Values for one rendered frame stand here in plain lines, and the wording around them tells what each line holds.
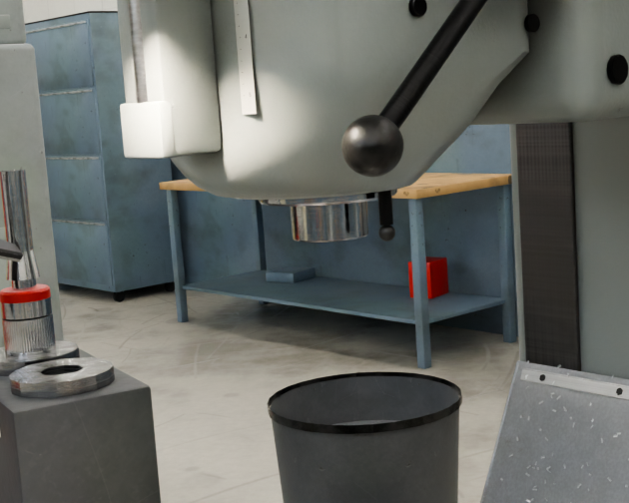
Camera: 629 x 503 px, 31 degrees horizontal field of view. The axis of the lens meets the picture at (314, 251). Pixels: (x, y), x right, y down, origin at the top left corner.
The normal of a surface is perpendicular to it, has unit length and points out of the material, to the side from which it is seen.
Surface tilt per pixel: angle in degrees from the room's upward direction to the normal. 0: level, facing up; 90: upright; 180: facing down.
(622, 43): 90
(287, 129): 108
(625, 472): 64
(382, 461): 94
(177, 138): 90
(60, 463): 90
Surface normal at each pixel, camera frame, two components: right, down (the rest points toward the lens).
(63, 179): -0.75, 0.15
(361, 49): 0.41, 0.10
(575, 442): -0.71, -0.30
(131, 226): 0.65, 0.06
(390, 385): -0.29, 0.09
